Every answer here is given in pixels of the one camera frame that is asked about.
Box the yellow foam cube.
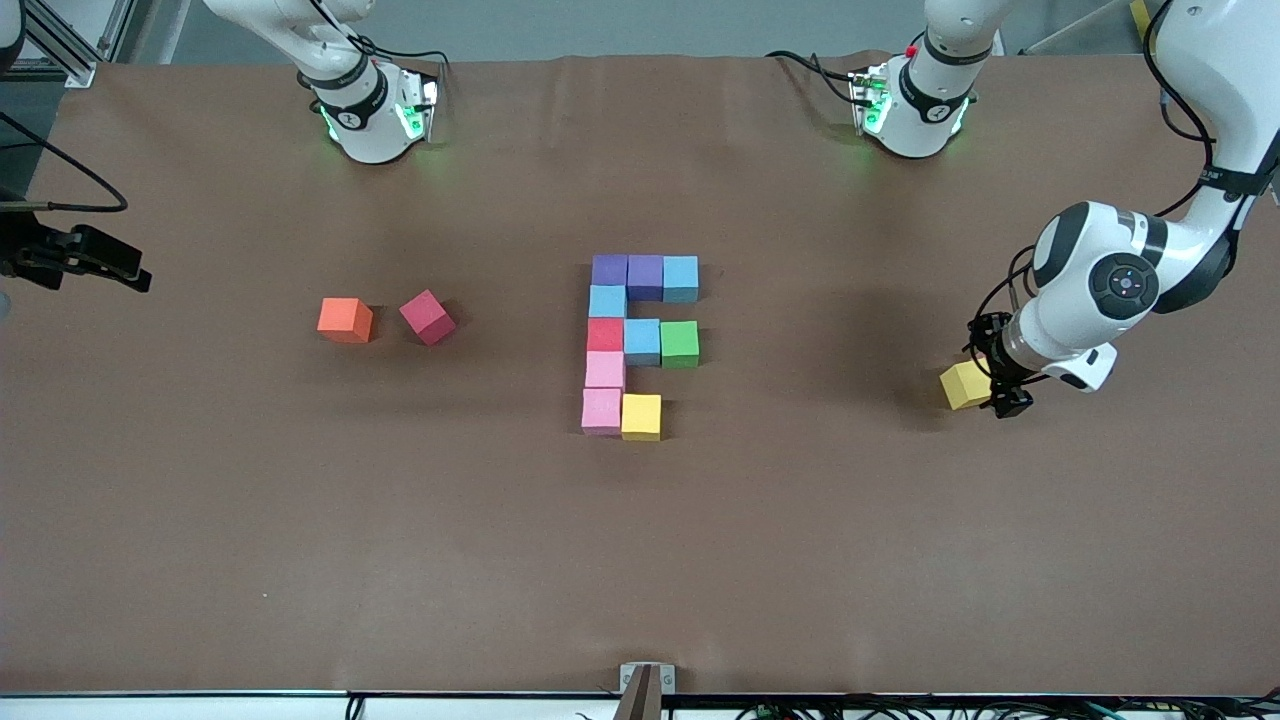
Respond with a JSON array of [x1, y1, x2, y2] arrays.
[[940, 360, 993, 411], [621, 394, 663, 442]]

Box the green foam cube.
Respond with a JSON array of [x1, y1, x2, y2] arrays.
[[660, 320, 701, 369]]

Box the orange foam cube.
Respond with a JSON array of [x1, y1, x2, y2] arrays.
[[317, 297, 376, 346]]

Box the crimson foam cube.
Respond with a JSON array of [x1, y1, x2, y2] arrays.
[[399, 289, 459, 347]]

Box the brown table cover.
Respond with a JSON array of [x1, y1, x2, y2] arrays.
[[0, 52, 1280, 698]]

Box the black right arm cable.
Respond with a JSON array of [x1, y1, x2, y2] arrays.
[[0, 110, 129, 213]]

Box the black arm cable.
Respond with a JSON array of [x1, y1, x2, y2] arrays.
[[0, 110, 129, 213], [965, 0, 1261, 401]]

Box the aluminium frame profile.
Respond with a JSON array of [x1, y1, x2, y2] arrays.
[[0, 0, 136, 91]]

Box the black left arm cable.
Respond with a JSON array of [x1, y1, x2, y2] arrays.
[[965, 0, 1261, 401]]

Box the black base cable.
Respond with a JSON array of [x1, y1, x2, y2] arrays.
[[315, 0, 448, 71], [765, 48, 863, 109]]

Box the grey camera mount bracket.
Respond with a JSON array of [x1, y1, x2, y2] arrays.
[[615, 662, 677, 720]]

